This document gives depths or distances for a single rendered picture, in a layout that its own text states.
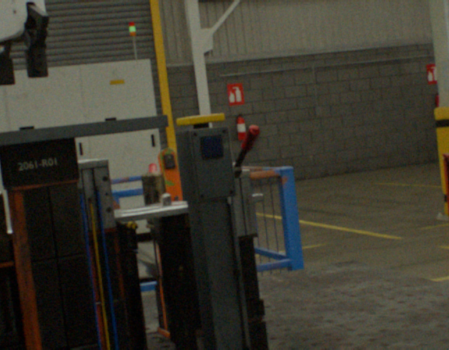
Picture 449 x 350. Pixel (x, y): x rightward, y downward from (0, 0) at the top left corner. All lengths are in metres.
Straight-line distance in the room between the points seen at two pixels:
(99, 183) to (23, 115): 8.04
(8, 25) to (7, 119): 8.19
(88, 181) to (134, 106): 8.22
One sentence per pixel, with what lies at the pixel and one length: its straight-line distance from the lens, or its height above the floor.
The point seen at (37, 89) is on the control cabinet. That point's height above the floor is 1.78.
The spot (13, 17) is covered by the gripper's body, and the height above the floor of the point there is 1.33.
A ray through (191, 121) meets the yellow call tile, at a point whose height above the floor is 1.15.
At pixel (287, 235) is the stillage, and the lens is 3.64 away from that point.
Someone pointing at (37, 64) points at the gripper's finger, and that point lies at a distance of 1.26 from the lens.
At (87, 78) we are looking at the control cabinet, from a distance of 9.58.
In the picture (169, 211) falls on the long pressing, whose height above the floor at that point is 1.00.
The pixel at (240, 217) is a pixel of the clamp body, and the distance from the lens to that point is 1.54.
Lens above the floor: 1.14
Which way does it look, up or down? 3 degrees down
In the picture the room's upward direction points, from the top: 7 degrees counter-clockwise
